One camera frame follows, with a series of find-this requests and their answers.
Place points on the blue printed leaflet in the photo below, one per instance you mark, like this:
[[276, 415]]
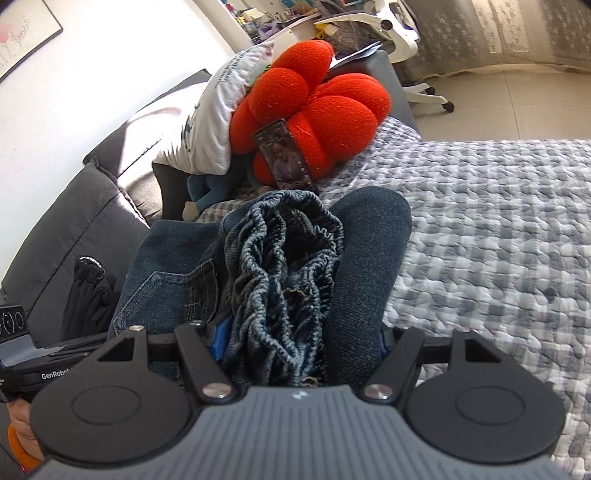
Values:
[[360, 51]]

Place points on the person's left hand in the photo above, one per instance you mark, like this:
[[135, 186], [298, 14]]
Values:
[[23, 420]]

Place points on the beige floral curtain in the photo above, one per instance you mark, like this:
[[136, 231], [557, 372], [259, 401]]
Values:
[[508, 27]]

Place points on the blue plush doll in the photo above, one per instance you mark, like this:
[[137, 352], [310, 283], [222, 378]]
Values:
[[207, 194]]

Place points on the orange flower-shaped cushion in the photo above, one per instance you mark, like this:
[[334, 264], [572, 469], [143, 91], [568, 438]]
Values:
[[332, 115]]

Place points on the black framed wall picture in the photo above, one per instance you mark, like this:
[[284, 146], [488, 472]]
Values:
[[23, 32]]

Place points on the grey checked quilt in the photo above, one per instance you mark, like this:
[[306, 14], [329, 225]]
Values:
[[485, 230]]

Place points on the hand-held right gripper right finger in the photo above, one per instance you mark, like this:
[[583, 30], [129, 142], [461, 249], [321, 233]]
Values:
[[381, 344]]

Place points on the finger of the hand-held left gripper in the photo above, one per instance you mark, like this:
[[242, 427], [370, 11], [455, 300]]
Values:
[[78, 346]]

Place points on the cluttered white desk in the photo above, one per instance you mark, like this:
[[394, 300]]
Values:
[[286, 21]]

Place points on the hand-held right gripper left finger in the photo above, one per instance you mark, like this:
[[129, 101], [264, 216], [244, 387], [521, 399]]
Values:
[[220, 341]]

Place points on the black smartphone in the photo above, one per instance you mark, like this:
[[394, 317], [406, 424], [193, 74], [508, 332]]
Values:
[[286, 157]]

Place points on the white quilted pillow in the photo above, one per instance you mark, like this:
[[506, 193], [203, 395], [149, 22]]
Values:
[[217, 115]]

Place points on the white office chair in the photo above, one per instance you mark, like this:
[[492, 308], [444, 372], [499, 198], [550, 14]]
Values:
[[401, 37]]

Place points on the grey sofa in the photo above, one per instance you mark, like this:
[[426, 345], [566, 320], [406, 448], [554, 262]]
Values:
[[60, 230]]

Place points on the black rolled cloth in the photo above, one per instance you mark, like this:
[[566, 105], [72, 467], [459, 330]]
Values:
[[87, 300]]

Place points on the dark blue jeans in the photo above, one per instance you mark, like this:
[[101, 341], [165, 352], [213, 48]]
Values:
[[364, 258]]

